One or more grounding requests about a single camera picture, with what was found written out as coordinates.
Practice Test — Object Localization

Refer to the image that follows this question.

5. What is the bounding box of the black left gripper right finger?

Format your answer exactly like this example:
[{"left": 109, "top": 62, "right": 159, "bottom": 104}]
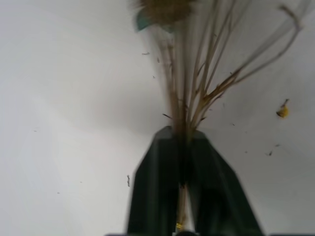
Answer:
[{"left": 183, "top": 130, "right": 265, "bottom": 236}]

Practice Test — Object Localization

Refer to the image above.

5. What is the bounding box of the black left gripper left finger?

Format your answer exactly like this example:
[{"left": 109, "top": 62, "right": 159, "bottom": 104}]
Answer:
[{"left": 126, "top": 125, "right": 184, "bottom": 234}]

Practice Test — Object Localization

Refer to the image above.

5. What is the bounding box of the dried flower bouquet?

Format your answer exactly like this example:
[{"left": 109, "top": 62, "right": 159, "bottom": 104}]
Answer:
[{"left": 127, "top": 0, "right": 305, "bottom": 233}]

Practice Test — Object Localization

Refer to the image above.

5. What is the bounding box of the fallen yellow flower head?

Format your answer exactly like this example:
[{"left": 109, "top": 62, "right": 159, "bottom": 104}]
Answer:
[{"left": 275, "top": 98, "right": 290, "bottom": 120}]

